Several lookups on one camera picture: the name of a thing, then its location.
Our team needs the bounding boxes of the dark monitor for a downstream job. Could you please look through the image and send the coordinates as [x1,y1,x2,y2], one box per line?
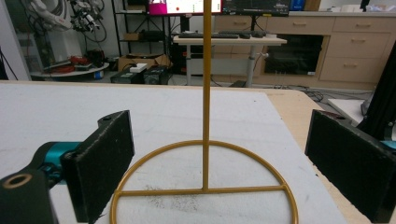
[221,0,291,17]

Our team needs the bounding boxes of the black metal shelf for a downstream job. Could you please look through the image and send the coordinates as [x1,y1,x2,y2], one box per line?
[111,0,173,59]

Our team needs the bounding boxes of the gold metal stand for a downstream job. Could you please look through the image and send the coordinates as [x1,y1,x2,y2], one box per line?
[109,0,300,224]

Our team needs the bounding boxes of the black floor cables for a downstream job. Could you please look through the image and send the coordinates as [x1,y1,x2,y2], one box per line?
[274,84,375,104]

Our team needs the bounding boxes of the black computer case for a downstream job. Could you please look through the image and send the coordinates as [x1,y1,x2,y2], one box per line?
[110,65,171,85]

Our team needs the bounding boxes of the white standing desk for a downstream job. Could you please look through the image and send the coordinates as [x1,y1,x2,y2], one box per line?
[172,35,288,88]

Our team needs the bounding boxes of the cardboard box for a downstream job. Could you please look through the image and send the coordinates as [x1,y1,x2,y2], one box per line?
[117,53,172,72]

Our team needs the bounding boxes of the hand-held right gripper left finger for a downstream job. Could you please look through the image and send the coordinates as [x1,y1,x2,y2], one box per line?
[60,109,135,224]

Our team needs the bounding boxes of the wooden cabinet with drawers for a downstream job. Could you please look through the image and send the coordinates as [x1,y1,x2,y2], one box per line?
[213,10,396,91]

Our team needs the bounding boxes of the black keyboard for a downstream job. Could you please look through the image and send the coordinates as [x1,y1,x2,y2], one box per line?
[178,32,240,40]

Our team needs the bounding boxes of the monitor with pink screen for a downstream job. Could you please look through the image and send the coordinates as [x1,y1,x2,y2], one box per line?
[148,0,223,17]

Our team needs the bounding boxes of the white felt mat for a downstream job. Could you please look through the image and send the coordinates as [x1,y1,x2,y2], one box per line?
[0,81,348,224]

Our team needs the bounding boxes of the round white platform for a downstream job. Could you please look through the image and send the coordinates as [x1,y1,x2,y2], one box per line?
[30,62,110,81]

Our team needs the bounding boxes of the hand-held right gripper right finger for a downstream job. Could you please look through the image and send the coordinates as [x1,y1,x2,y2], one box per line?
[304,108,396,224]

